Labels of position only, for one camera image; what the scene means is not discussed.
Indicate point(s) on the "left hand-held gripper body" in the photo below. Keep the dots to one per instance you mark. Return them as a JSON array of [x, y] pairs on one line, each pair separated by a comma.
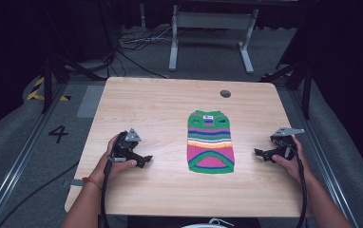
[[124, 148]]

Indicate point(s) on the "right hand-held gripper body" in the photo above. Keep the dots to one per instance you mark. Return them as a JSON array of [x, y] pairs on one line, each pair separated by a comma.
[[282, 145]]

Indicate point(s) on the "striped knitted pet sweater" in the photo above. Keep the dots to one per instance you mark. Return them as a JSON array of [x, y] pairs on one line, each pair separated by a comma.
[[210, 142]]

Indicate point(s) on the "person's right hand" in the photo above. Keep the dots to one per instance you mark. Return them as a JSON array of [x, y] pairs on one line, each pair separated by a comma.
[[292, 166]]

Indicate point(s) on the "person's left hand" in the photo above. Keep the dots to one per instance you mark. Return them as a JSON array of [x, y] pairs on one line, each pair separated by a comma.
[[113, 169]]

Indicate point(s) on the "grey floor plate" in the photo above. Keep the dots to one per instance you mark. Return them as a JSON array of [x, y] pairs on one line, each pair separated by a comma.
[[90, 101]]

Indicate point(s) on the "black metal stand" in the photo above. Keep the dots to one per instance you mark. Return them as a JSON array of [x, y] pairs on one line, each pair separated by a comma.
[[47, 85], [306, 91]]

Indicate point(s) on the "grey table grommet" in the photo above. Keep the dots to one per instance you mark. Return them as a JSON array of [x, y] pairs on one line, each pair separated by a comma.
[[225, 93]]

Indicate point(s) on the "white round object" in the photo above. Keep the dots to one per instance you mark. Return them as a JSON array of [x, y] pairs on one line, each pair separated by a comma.
[[206, 225]]

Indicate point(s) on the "yellow black hazard tape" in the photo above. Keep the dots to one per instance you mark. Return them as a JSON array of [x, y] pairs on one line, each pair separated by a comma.
[[34, 91]]

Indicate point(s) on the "metal floor rail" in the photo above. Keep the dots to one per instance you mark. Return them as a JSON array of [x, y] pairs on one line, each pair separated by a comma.
[[325, 164], [15, 164]]

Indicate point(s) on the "grey table edge bracket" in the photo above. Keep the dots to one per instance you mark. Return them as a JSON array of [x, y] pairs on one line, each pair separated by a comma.
[[76, 182]]

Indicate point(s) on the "white metal desk frame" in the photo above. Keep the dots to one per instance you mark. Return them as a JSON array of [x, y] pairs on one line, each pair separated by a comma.
[[213, 20]]

